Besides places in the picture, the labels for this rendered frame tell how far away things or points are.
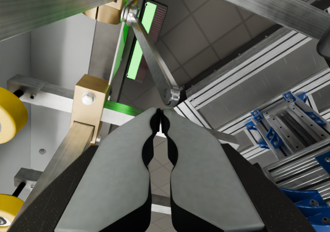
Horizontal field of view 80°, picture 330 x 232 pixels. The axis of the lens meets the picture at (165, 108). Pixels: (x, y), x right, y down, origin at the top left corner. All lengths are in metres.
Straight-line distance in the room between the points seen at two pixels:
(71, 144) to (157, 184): 1.55
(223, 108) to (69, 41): 0.83
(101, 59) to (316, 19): 0.37
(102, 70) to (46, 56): 0.18
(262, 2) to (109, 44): 0.29
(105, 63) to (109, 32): 0.07
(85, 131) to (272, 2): 0.33
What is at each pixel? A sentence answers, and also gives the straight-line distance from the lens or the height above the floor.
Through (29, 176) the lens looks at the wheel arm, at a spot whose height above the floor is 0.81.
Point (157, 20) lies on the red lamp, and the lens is 0.43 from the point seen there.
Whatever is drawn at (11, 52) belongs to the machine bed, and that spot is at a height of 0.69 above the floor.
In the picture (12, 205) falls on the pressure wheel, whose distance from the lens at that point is 0.52.
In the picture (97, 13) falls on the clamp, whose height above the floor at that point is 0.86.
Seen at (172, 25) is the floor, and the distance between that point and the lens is 1.14.
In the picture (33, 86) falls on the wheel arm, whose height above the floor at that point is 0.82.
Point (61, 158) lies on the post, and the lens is 0.33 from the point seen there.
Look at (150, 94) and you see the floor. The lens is 1.27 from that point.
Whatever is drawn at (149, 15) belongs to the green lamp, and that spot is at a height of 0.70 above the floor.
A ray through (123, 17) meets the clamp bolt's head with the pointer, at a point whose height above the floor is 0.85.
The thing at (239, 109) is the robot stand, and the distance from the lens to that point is 1.17.
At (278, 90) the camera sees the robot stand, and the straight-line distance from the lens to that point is 1.19.
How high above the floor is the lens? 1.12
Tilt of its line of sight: 58 degrees down
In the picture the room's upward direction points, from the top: 178 degrees clockwise
